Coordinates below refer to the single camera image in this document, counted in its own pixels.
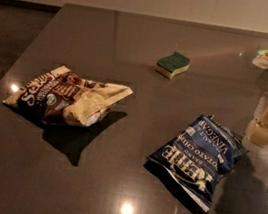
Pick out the brown chip bag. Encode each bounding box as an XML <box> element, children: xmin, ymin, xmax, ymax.
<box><xmin>3</xmin><ymin>65</ymin><xmax>132</xmax><ymax>127</ymax></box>

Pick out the green yellow sponge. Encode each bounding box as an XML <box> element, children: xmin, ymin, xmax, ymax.
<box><xmin>155</xmin><ymin>52</ymin><xmax>191</xmax><ymax>79</ymax></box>

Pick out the blue Kettle chip bag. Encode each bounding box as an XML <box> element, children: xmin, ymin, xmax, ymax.
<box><xmin>148</xmin><ymin>115</ymin><xmax>247</xmax><ymax>213</ymax></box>

